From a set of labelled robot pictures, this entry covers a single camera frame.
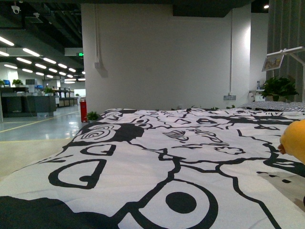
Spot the yellow plush dinosaur toy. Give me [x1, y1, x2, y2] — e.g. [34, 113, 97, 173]
[278, 120, 305, 164]

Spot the black and white patterned bedsheet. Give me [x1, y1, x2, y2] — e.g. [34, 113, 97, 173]
[0, 108, 305, 229]

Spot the small potted floor plant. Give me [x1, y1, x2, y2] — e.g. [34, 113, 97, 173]
[86, 111, 100, 123]

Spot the red fire extinguisher box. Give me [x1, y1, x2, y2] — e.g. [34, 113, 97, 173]
[80, 101, 87, 123]

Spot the dark office counter desk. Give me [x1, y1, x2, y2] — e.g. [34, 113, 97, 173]
[1, 96, 57, 117]

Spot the green potted plant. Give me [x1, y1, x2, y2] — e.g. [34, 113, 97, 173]
[262, 77, 299, 102]

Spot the small framed picture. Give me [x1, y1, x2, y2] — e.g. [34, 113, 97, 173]
[262, 54, 284, 72]

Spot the checkered grey pillow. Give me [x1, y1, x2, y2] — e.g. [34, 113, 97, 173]
[239, 101, 305, 112]

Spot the white wall junction box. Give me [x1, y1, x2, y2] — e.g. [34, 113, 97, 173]
[94, 62, 101, 69]

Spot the wall power outlet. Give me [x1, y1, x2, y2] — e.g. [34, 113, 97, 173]
[223, 95, 236, 101]

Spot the white ceiling security camera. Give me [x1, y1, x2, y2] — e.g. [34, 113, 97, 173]
[11, 5, 20, 14]

